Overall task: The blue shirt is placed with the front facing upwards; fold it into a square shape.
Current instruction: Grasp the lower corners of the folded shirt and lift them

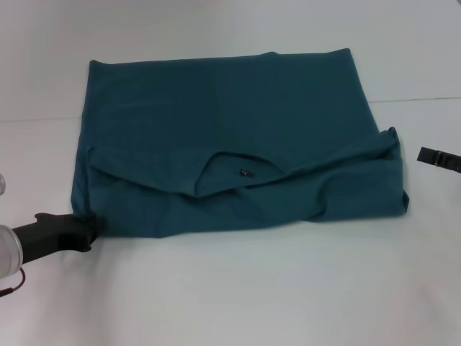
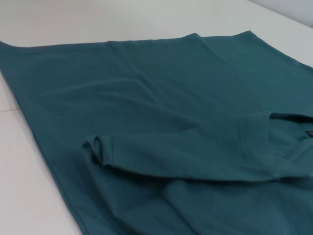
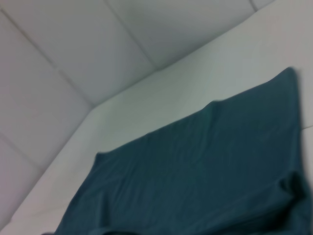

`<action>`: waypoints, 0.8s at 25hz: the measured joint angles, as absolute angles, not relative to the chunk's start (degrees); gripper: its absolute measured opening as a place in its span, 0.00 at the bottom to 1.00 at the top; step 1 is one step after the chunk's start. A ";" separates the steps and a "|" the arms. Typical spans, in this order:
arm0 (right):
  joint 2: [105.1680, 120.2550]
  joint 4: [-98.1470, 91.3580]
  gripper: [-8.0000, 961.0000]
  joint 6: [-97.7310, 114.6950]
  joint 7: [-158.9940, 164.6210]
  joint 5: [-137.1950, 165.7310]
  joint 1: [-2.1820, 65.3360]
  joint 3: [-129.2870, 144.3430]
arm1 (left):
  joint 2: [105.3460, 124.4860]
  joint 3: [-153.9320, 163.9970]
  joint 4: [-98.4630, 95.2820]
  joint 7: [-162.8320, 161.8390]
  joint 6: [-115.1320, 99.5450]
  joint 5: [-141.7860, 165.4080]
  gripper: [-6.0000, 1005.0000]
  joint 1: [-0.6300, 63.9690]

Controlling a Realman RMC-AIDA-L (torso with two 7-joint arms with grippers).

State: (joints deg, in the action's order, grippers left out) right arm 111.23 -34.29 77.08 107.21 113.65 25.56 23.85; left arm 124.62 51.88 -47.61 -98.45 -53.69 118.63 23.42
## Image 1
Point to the teal blue printed t-shirt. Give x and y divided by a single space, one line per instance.
223 144

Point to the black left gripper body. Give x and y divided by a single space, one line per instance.
47 234

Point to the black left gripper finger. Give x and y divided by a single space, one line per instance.
77 241

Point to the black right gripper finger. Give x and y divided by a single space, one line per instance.
439 158

